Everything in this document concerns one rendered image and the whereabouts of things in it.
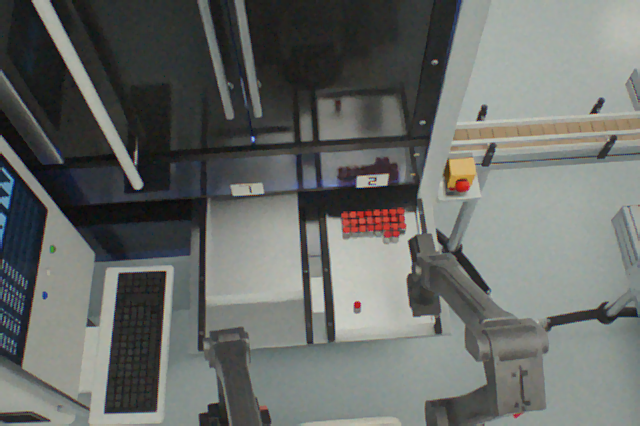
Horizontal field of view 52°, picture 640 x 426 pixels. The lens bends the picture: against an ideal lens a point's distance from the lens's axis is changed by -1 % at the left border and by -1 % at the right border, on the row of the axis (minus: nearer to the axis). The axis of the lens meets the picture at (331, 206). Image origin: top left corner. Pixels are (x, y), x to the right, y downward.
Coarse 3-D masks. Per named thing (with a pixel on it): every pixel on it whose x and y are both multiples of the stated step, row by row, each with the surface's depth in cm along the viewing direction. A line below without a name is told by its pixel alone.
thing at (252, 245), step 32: (288, 192) 196; (224, 224) 191; (256, 224) 191; (288, 224) 191; (224, 256) 186; (256, 256) 186; (288, 256) 186; (224, 288) 182; (256, 288) 182; (288, 288) 182
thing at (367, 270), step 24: (408, 216) 192; (336, 240) 188; (360, 240) 188; (336, 264) 185; (360, 264) 185; (384, 264) 185; (408, 264) 185; (336, 288) 182; (360, 288) 182; (384, 288) 182; (336, 312) 178; (360, 312) 179; (384, 312) 179; (408, 312) 178
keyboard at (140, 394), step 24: (120, 288) 188; (144, 288) 188; (120, 312) 184; (144, 312) 185; (120, 336) 181; (144, 336) 181; (120, 360) 178; (144, 360) 178; (120, 384) 175; (144, 384) 175; (120, 408) 173; (144, 408) 173
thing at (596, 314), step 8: (576, 312) 258; (584, 312) 257; (592, 312) 256; (600, 312) 256; (624, 312) 256; (632, 312) 257; (544, 320) 267; (552, 320) 260; (560, 320) 259; (568, 320) 258; (576, 320) 257; (584, 320) 257; (600, 320) 257; (608, 320) 254; (544, 328) 266
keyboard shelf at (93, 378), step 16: (112, 272) 192; (112, 288) 190; (112, 304) 188; (112, 320) 186; (96, 336) 184; (96, 352) 182; (96, 368) 180; (160, 368) 179; (80, 384) 178; (96, 384) 177; (160, 384) 177; (96, 400) 176; (160, 400) 176; (96, 416) 174; (112, 416) 174; (128, 416) 174; (144, 416) 174; (160, 416) 174
